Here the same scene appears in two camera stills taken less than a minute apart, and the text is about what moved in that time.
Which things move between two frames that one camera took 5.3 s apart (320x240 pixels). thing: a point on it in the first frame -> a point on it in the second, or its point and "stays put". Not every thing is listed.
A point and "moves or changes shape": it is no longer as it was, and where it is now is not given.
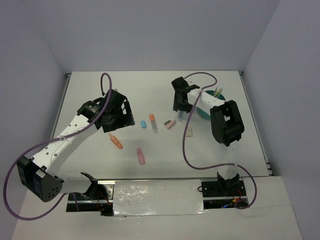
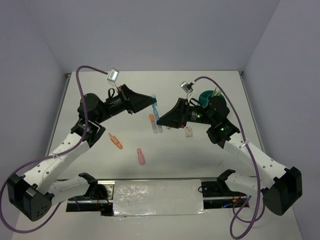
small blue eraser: x=143 y=124 -> x=155 y=104
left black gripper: x=126 y=119 -> x=132 y=102
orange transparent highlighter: x=116 y=141 stays put
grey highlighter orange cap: x=153 y=123 stays put
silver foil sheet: x=157 y=197 stays put
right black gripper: x=177 y=106 -> x=177 y=115
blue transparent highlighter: x=180 y=116 moves or changes shape
